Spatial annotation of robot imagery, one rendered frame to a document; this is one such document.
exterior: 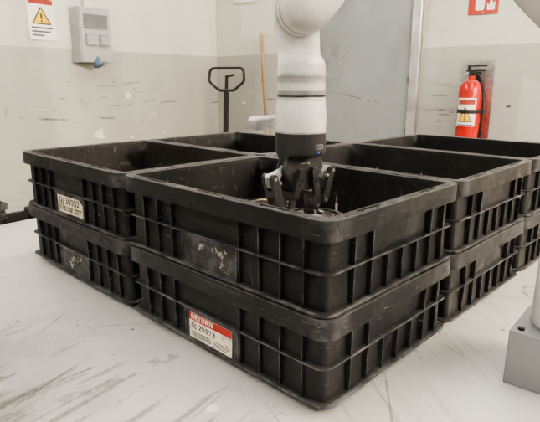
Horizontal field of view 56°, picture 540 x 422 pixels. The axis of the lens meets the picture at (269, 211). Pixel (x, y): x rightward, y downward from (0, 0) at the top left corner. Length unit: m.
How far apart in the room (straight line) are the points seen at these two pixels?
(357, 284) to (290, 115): 0.27
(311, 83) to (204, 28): 4.56
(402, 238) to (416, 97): 3.46
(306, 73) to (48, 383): 0.52
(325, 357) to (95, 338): 0.37
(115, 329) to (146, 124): 4.01
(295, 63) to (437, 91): 3.38
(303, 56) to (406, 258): 0.30
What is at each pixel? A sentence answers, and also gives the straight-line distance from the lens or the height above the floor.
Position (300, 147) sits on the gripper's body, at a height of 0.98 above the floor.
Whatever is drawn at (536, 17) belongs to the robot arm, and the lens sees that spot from 0.75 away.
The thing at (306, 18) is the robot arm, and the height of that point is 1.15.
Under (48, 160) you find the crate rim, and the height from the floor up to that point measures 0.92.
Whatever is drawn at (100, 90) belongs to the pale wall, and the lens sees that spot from 4.50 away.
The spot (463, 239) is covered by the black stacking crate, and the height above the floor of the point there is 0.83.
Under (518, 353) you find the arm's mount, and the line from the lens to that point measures 0.71.
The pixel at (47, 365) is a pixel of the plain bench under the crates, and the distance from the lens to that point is 0.77.
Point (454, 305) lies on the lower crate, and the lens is 0.86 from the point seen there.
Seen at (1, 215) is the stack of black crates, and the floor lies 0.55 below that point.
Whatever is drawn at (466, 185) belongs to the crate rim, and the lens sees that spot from 0.78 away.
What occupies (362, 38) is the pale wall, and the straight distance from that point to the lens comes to 4.34.
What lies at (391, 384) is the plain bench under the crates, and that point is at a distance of 0.69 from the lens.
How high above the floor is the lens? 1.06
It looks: 14 degrees down
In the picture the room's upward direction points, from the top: straight up
